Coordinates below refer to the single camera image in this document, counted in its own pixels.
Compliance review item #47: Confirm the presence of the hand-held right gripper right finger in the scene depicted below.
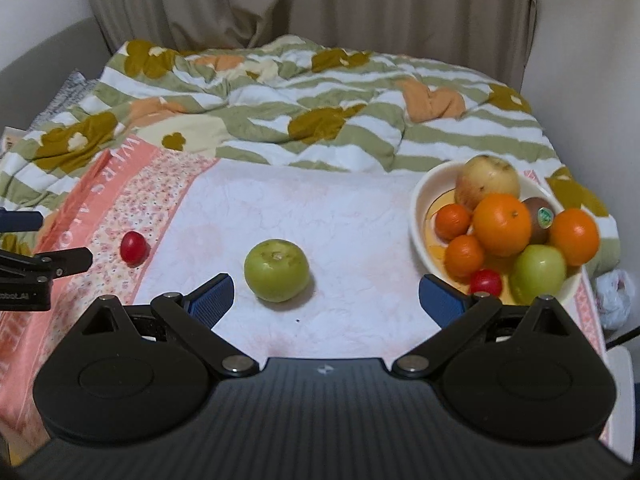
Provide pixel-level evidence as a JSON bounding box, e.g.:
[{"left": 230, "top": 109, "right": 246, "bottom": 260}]
[{"left": 391, "top": 274, "right": 569, "bottom": 377}]

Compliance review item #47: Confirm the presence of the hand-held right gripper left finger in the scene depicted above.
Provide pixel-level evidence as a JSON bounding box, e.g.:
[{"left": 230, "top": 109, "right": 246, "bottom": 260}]
[{"left": 75, "top": 274, "right": 260, "bottom": 377}]

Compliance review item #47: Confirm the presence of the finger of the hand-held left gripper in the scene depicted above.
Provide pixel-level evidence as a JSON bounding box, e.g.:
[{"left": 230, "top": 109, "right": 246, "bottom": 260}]
[
  {"left": 0, "top": 246, "right": 94, "bottom": 281},
  {"left": 0, "top": 210, "right": 45, "bottom": 234}
]

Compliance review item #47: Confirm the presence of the red tomato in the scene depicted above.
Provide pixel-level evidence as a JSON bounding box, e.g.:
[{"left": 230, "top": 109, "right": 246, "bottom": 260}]
[
  {"left": 120, "top": 231, "right": 149, "bottom": 267},
  {"left": 469, "top": 269, "right": 503, "bottom": 299}
]

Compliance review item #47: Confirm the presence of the small mandarin orange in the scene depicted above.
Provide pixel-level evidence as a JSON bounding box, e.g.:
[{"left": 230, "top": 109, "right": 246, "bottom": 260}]
[
  {"left": 444, "top": 234, "right": 486, "bottom": 279},
  {"left": 434, "top": 203, "right": 474, "bottom": 241}
]

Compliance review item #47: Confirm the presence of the green apple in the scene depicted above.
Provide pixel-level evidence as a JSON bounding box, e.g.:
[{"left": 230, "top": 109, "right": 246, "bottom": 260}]
[
  {"left": 509, "top": 244, "right": 569, "bottom": 306},
  {"left": 244, "top": 239, "right": 310, "bottom": 304}
]

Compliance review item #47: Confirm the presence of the large orange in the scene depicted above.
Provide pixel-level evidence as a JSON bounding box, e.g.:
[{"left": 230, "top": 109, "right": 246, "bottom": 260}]
[
  {"left": 472, "top": 193, "right": 533, "bottom": 259},
  {"left": 548, "top": 208, "right": 601, "bottom": 267}
]

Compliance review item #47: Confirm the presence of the cream oval bowl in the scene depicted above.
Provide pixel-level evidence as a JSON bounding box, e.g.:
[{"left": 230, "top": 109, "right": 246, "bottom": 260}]
[{"left": 410, "top": 161, "right": 587, "bottom": 309}]

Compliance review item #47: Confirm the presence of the brown kiwi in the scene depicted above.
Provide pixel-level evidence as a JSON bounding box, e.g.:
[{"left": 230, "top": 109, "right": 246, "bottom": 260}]
[{"left": 521, "top": 197, "right": 556, "bottom": 246}]

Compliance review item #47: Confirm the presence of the yellow red apple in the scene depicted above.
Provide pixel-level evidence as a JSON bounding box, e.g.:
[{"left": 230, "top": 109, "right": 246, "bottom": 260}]
[{"left": 455, "top": 155, "right": 521, "bottom": 211}]

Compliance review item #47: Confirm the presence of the grey patterned pillow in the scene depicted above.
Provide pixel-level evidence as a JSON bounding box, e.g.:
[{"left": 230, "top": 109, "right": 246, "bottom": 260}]
[{"left": 30, "top": 70, "right": 104, "bottom": 129}]

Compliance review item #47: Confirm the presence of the pink floral cloth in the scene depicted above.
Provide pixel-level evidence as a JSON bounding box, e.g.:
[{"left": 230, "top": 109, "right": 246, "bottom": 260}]
[{"left": 0, "top": 132, "right": 614, "bottom": 456}]

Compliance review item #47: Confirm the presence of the beige headboard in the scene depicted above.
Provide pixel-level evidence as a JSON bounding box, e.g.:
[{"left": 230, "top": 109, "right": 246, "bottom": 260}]
[{"left": 0, "top": 16, "right": 114, "bottom": 133}]

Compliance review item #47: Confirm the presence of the white plastic bag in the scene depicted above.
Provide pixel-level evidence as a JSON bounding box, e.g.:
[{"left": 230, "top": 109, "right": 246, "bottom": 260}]
[{"left": 594, "top": 269, "right": 632, "bottom": 331}]

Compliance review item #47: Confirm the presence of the striped floral quilt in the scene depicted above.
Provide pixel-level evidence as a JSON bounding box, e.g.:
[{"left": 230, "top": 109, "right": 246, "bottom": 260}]
[{"left": 0, "top": 35, "right": 622, "bottom": 281}]

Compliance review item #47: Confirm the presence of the beige curtain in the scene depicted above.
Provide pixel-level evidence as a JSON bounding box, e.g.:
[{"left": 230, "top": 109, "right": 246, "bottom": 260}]
[{"left": 80, "top": 0, "right": 539, "bottom": 86}]

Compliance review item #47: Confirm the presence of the black cable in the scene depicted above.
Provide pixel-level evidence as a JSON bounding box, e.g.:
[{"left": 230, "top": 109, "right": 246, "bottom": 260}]
[{"left": 605, "top": 324, "right": 640, "bottom": 349}]

